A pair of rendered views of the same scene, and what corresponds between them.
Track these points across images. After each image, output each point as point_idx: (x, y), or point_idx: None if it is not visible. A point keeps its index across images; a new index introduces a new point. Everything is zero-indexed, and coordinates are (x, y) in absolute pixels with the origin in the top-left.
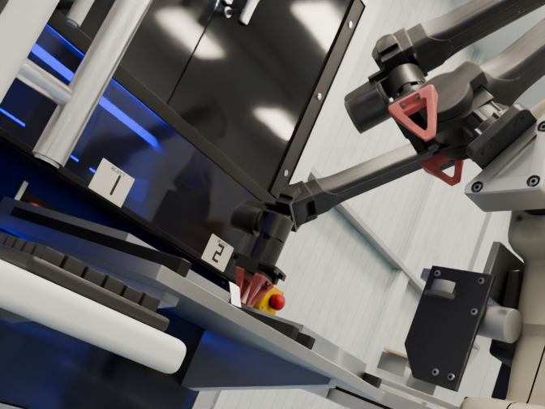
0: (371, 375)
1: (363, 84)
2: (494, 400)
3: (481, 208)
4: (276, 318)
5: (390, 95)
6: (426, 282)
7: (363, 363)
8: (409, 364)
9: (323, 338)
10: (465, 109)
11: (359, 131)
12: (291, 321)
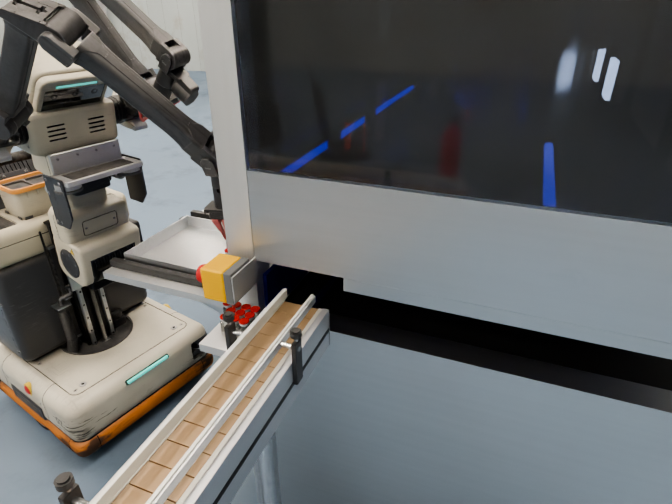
0: (119, 258)
1: (190, 78)
2: (117, 196)
3: (137, 130)
4: (202, 219)
5: (174, 78)
6: (141, 166)
7: (128, 250)
8: (144, 199)
9: (170, 225)
10: None
11: (186, 105)
12: (193, 217)
